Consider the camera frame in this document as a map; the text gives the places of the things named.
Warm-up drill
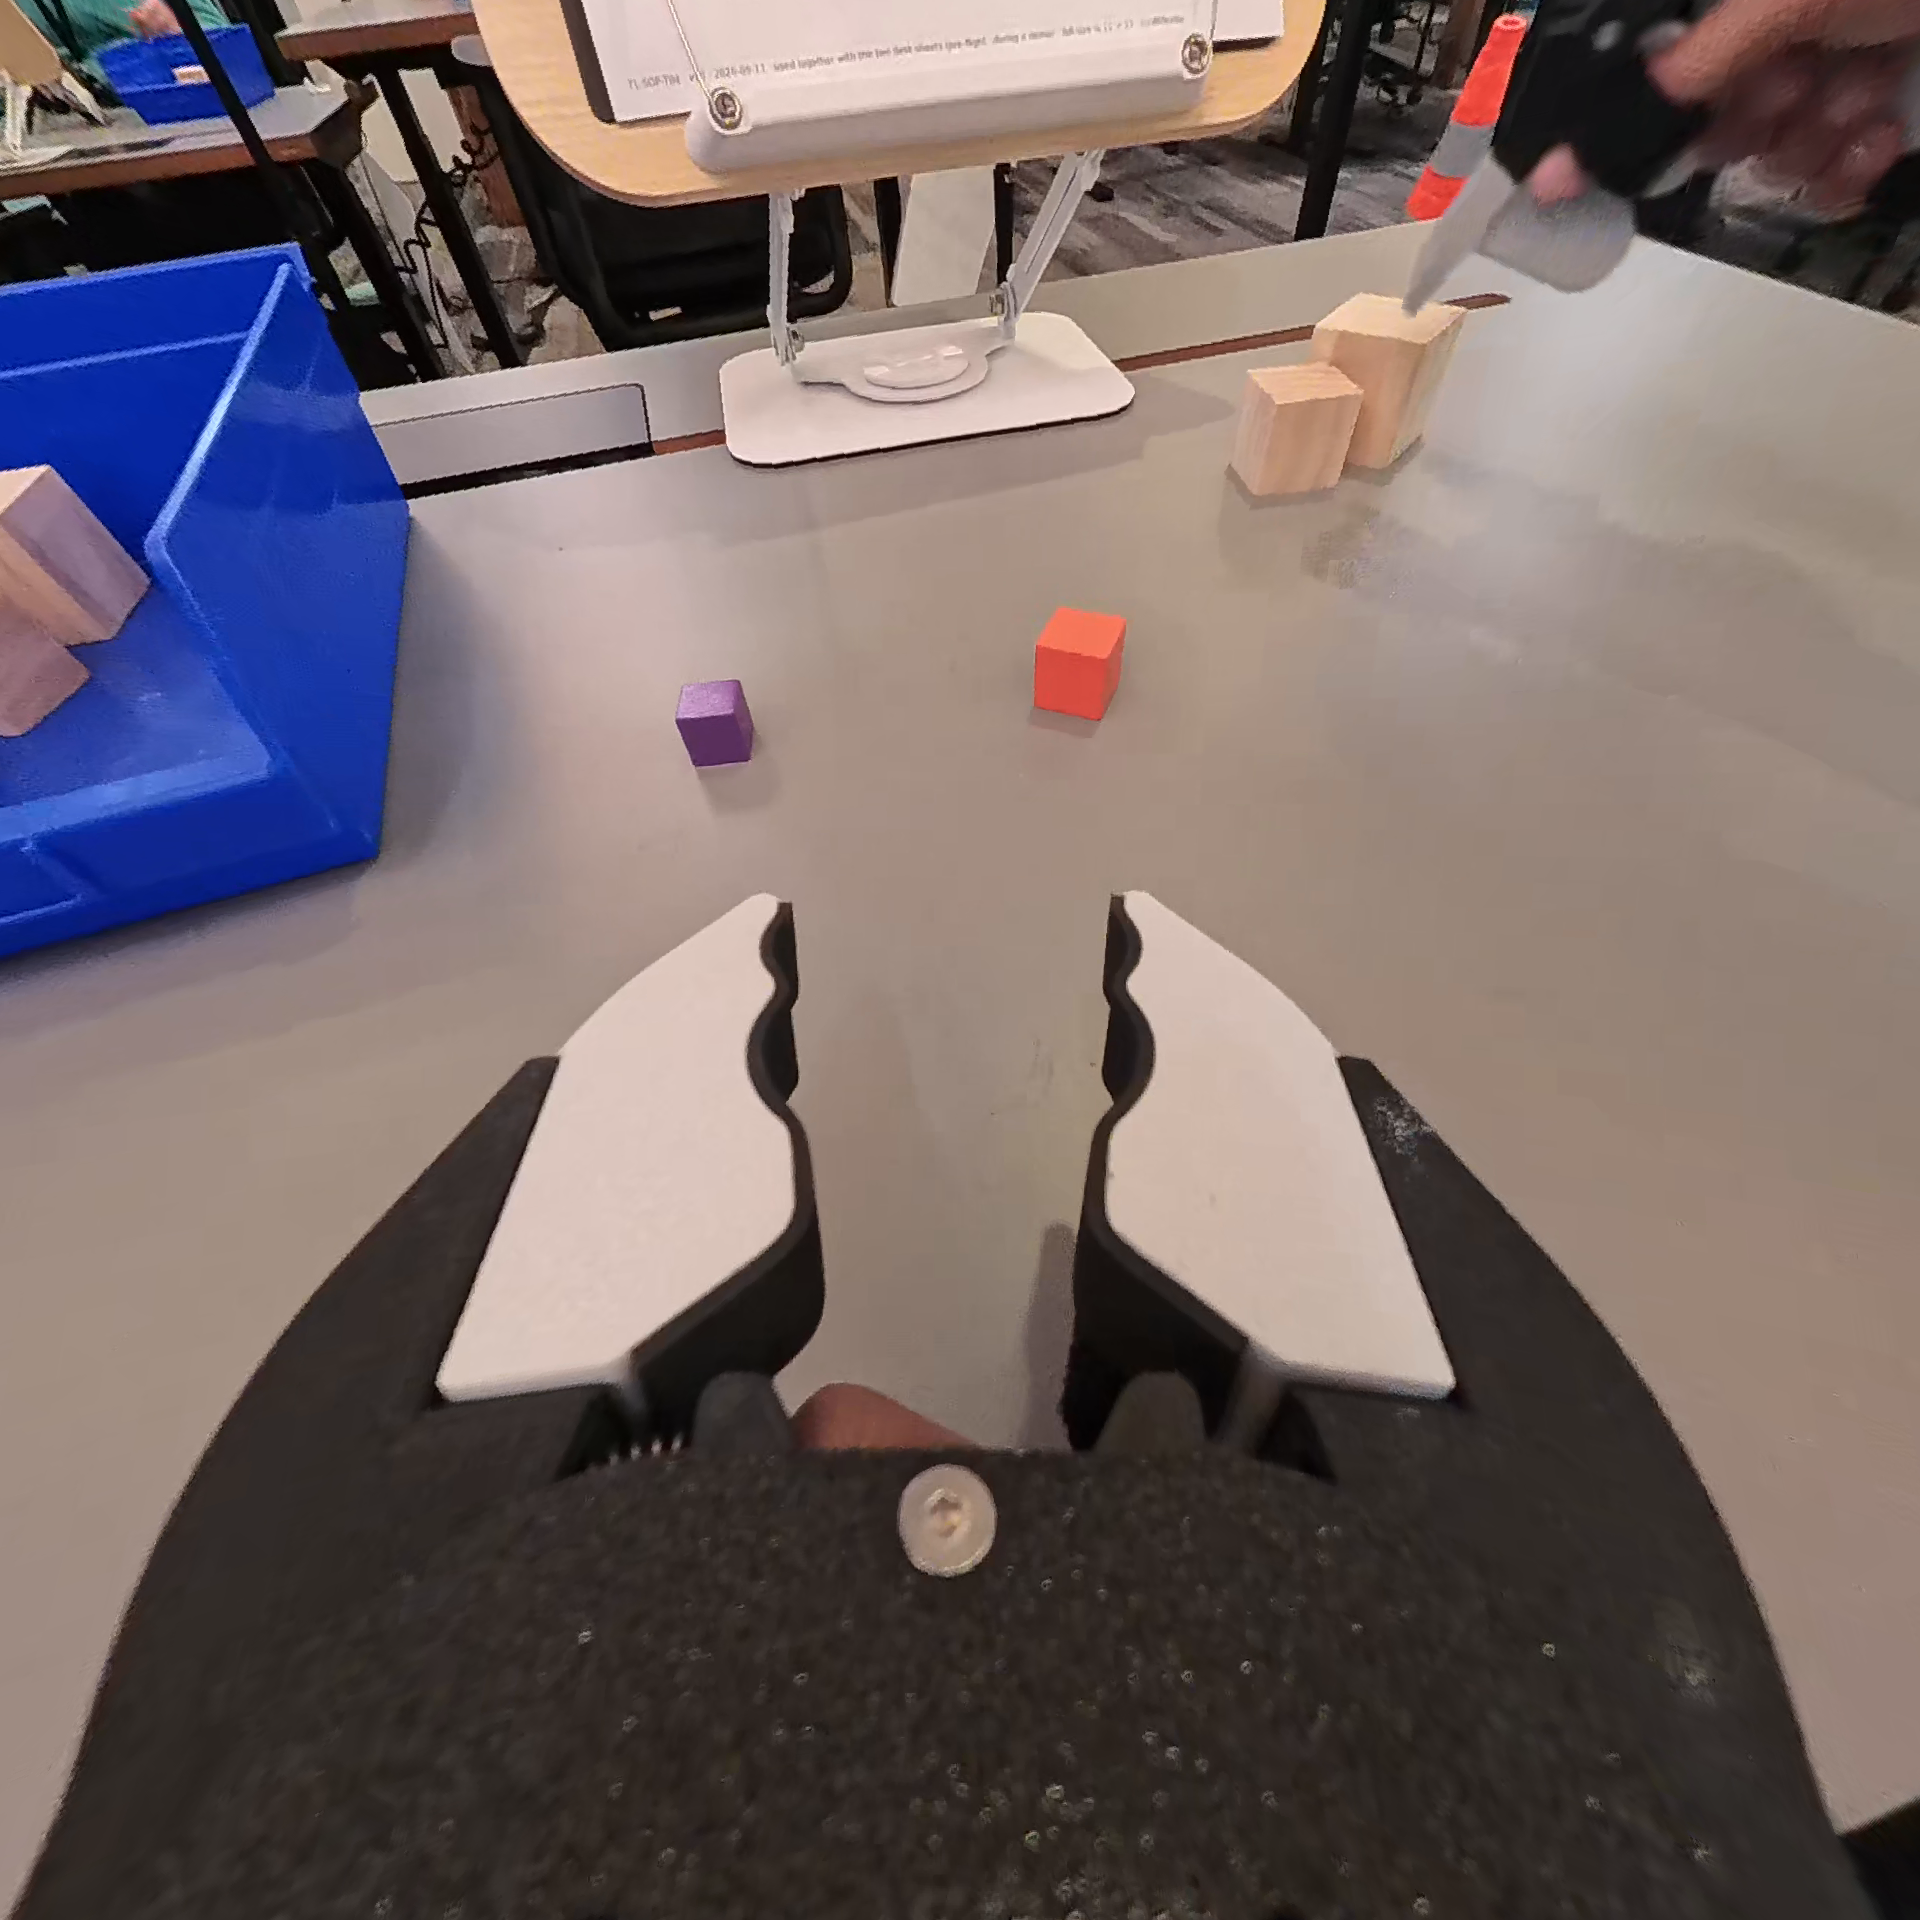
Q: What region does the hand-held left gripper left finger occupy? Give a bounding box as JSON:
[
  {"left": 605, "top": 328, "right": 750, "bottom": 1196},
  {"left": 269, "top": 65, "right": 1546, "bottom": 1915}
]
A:
[{"left": 437, "top": 891, "right": 829, "bottom": 1418}]

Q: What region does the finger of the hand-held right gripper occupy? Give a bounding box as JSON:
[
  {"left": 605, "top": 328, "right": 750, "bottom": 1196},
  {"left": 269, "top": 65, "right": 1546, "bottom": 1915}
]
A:
[{"left": 1405, "top": 166, "right": 1518, "bottom": 314}]

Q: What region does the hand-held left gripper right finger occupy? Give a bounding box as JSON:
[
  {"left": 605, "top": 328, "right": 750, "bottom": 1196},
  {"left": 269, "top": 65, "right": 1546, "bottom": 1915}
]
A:
[{"left": 1067, "top": 891, "right": 1461, "bottom": 1418}]

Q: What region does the large wooden cube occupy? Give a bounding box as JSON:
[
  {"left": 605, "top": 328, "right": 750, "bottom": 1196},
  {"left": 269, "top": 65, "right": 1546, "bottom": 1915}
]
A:
[
  {"left": 1312, "top": 292, "right": 1472, "bottom": 474},
  {"left": 0, "top": 466, "right": 153, "bottom": 647}
]

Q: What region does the medium wooden cube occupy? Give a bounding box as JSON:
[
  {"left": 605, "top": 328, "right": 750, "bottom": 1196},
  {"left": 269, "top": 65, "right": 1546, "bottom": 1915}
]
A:
[
  {"left": 1234, "top": 364, "right": 1368, "bottom": 500},
  {"left": 0, "top": 616, "right": 93, "bottom": 740}
]

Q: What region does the red wooden cube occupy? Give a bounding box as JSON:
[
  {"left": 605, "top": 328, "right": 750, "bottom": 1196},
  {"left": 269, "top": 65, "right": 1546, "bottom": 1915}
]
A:
[{"left": 1032, "top": 609, "right": 1131, "bottom": 721}]

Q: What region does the blue plastic bin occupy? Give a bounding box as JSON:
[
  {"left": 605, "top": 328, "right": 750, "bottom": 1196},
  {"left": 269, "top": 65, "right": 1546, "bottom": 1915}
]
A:
[{"left": 0, "top": 246, "right": 415, "bottom": 962}]

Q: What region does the person's right hand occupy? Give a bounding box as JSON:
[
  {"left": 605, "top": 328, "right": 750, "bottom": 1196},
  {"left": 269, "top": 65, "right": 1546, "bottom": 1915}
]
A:
[{"left": 1524, "top": 0, "right": 1920, "bottom": 217}]

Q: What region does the orange striped traffic cone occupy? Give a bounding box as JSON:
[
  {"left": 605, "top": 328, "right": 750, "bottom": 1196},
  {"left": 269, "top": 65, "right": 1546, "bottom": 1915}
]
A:
[{"left": 1408, "top": 16, "right": 1533, "bottom": 224}]

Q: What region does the white folding stand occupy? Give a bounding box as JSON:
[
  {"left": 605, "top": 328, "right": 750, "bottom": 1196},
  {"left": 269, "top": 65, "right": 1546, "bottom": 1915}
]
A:
[{"left": 685, "top": 0, "right": 1218, "bottom": 468}]

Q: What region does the white instruction sheet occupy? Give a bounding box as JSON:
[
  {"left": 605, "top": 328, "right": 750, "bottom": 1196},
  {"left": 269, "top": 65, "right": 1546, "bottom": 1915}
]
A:
[{"left": 571, "top": 0, "right": 1286, "bottom": 128}]

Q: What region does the black office chair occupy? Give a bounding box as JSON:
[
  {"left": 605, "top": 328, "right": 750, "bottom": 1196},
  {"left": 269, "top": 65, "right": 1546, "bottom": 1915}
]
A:
[{"left": 451, "top": 105, "right": 858, "bottom": 356}]

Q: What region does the brown wooden desk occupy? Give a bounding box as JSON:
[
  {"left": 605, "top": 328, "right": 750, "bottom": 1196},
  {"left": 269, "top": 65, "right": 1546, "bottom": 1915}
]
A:
[{"left": 0, "top": 76, "right": 379, "bottom": 206}]

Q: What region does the small blue bin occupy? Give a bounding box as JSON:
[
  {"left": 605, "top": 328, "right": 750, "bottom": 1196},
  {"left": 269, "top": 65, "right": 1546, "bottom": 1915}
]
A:
[{"left": 97, "top": 24, "right": 278, "bottom": 128}]

